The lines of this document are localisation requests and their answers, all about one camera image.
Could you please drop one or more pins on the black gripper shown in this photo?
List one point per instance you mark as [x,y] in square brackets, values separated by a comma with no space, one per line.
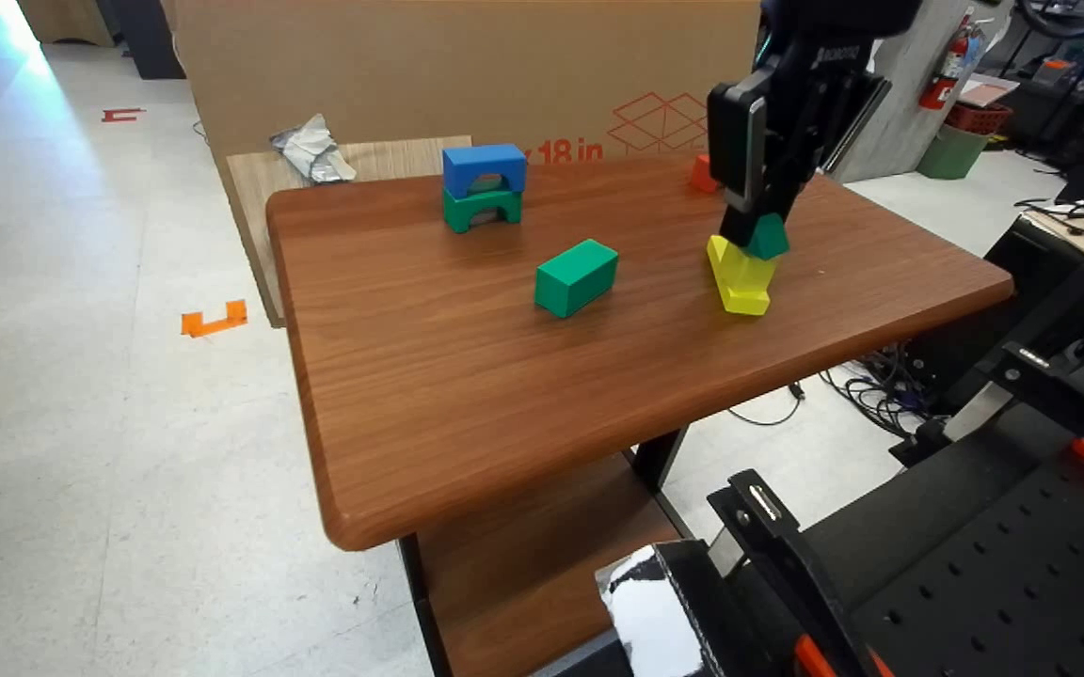
[819,113]

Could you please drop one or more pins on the green triangle block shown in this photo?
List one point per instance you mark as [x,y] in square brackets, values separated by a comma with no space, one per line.
[769,239]

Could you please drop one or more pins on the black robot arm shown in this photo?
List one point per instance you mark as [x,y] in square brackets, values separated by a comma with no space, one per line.
[846,18]

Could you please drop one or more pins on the orange arch block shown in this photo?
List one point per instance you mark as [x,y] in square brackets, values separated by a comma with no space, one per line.
[700,180]

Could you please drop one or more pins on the yellow long block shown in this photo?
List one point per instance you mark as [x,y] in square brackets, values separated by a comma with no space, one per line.
[738,285]

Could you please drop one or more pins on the green rectangular block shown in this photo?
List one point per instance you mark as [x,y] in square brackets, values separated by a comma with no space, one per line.
[574,279]

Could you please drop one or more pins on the green bin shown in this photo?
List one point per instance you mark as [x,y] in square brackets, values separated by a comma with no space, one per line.
[950,151]

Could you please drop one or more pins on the red fire extinguisher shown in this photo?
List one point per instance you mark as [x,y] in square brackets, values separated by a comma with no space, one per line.
[942,76]

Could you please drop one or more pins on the green arch block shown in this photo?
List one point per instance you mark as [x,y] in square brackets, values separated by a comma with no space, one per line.
[485,210]

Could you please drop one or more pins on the blue arch block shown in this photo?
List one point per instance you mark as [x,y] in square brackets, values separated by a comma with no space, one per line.
[485,164]

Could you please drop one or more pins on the cardboard box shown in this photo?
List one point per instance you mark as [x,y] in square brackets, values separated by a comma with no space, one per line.
[442,63]

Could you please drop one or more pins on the black perforated board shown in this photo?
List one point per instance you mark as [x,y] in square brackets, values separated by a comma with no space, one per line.
[1005,550]

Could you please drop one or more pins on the crumpled white plastic bag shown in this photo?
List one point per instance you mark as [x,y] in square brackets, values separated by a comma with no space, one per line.
[315,147]

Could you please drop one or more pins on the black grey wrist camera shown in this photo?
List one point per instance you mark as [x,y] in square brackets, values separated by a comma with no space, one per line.
[738,134]

